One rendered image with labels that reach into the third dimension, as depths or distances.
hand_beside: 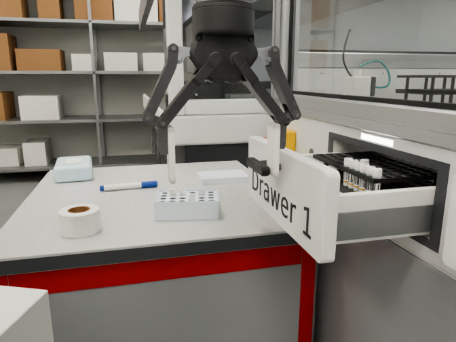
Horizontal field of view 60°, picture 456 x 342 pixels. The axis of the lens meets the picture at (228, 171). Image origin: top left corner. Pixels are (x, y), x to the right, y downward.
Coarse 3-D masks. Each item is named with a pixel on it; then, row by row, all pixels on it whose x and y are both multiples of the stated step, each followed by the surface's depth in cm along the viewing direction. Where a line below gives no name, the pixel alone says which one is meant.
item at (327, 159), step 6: (318, 156) 66; (324, 156) 66; (324, 162) 64; (330, 162) 62; (336, 162) 61; (342, 162) 61; (342, 168) 58; (348, 168) 57; (354, 174) 55; (360, 174) 54; (366, 180) 52; (372, 180) 51; (378, 180) 51; (384, 180) 51
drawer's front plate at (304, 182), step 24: (264, 144) 62; (288, 168) 53; (312, 168) 46; (288, 192) 53; (312, 192) 46; (336, 192) 43; (288, 216) 54; (312, 216) 47; (336, 216) 44; (312, 240) 47
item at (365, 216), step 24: (336, 168) 72; (360, 192) 47; (384, 192) 47; (408, 192) 48; (432, 192) 49; (360, 216) 47; (384, 216) 48; (408, 216) 49; (336, 240) 47; (360, 240) 48
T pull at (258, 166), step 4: (248, 160) 58; (252, 160) 57; (256, 160) 57; (264, 160) 57; (248, 164) 58; (252, 164) 56; (256, 164) 55; (260, 164) 54; (264, 164) 54; (252, 168) 56; (256, 168) 55; (260, 168) 53; (264, 168) 53; (268, 168) 53; (260, 172) 53; (264, 172) 52; (268, 172) 53
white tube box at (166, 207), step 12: (168, 192) 82; (192, 192) 83; (204, 192) 82; (216, 192) 81; (156, 204) 75; (168, 204) 75; (180, 204) 75; (192, 204) 75; (204, 204) 76; (216, 204) 76; (156, 216) 75; (168, 216) 76; (180, 216) 76; (192, 216) 76; (204, 216) 76; (216, 216) 76
